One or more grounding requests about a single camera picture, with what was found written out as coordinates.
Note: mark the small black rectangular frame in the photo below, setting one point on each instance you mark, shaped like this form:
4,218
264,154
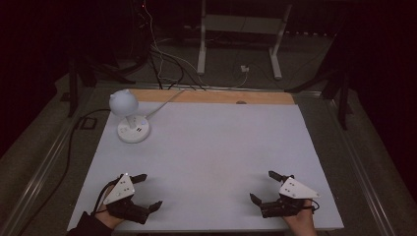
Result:
88,123

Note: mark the white table cover sheet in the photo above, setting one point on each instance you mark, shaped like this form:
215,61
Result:
209,157

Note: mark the person's right hand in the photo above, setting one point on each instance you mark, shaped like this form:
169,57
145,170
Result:
302,221

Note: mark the white metal stand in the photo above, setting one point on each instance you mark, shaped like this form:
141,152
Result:
239,24

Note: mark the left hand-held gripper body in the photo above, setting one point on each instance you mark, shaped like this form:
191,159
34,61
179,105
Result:
122,191

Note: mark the white plug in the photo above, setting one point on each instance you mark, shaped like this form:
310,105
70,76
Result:
244,69

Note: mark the person's dark left sleeve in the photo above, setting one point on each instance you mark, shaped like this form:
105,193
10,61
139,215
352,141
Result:
88,226

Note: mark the person's left hand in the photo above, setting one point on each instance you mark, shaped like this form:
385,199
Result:
110,219

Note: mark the black tripod stand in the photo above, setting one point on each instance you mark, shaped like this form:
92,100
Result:
339,88
80,75

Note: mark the wooden table board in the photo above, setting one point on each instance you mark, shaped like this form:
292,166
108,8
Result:
213,96

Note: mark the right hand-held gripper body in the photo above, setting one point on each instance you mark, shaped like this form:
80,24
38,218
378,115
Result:
295,190

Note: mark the white round-headed desk lamp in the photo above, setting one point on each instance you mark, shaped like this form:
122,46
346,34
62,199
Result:
124,104

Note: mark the aluminium frame rail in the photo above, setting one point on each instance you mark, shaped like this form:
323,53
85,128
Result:
359,157
36,172

